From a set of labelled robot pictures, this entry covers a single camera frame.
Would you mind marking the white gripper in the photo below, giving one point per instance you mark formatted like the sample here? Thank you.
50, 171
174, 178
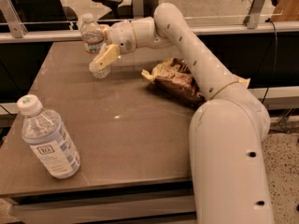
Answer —
121, 36

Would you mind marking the clear water bottle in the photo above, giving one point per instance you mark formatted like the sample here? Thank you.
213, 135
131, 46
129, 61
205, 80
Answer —
93, 39

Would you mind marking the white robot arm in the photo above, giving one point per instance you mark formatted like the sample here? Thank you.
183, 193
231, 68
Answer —
228, 175

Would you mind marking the near water bottle white label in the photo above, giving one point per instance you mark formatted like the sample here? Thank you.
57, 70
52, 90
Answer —
44, 132

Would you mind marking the black office chair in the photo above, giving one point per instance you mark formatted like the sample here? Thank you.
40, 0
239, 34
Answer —
119, 12

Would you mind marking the brown cream snack bag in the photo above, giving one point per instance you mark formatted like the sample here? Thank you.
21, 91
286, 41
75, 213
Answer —
174, 77

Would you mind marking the glass barrier panel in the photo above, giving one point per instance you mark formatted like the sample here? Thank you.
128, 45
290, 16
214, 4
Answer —
197, 12

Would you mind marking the middle metal glass bracket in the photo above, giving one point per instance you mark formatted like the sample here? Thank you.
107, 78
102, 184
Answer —
138, 9

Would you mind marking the metal glass bracket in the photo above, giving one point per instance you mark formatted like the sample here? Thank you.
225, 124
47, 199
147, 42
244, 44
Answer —
251, 21
138, 9
16, 27

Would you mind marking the left metal glass bracket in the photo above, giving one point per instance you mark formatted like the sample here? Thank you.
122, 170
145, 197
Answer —
16, 27

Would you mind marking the right metal glass bracket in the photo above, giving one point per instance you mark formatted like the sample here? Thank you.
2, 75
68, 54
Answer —
251, 21

